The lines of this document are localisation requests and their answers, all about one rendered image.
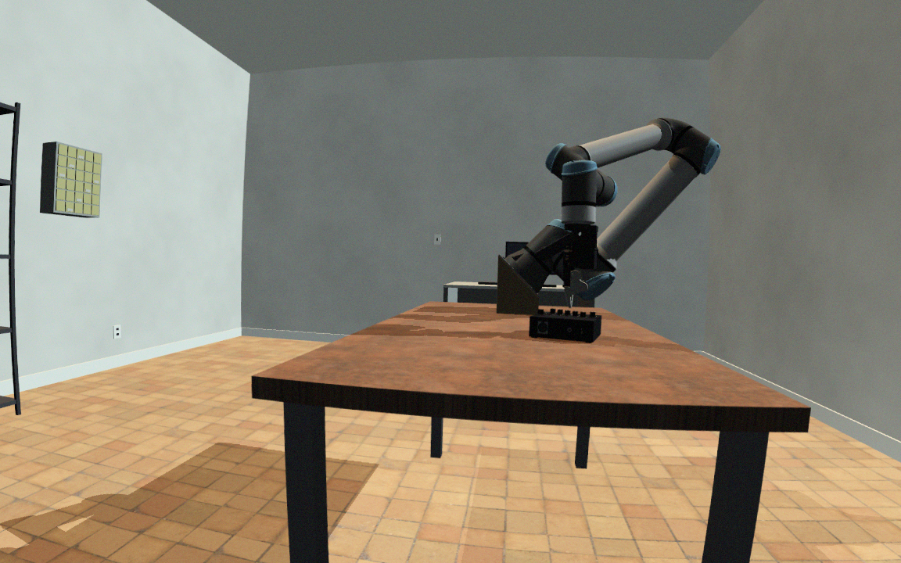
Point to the black lighting desk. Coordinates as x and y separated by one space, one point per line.
576 327

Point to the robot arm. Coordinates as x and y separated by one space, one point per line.
693 153

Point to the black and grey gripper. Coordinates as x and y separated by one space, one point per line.
586 258

